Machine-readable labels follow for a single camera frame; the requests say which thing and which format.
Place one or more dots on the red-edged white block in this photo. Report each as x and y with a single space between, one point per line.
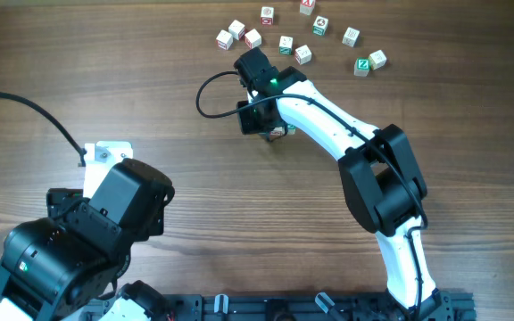
237 29

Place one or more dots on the green Z block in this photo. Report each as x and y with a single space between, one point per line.
361 67

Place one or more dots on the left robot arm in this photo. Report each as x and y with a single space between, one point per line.
53 266

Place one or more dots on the green ladybug block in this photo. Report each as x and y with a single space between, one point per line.
320 26

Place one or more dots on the plain number one block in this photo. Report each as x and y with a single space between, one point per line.
303 54

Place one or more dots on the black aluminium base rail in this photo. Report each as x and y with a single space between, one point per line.
443 306

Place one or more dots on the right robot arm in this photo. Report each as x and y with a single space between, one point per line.
382 183

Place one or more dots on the blue K block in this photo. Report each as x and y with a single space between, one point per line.
350 37

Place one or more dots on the red X block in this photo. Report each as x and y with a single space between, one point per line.
307 6

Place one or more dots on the red Z white block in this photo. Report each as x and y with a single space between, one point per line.
224 40

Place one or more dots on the green letter block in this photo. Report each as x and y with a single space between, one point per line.
291 129

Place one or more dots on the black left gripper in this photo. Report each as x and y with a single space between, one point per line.
61 199

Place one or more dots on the yellow turtle block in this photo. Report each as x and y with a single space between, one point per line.
377 59

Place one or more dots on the red animal sketch block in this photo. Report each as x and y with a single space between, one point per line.
253 38

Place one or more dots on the red Q block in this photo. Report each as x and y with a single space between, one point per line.
267 15

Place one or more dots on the green N block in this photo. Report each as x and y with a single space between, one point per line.
285 45

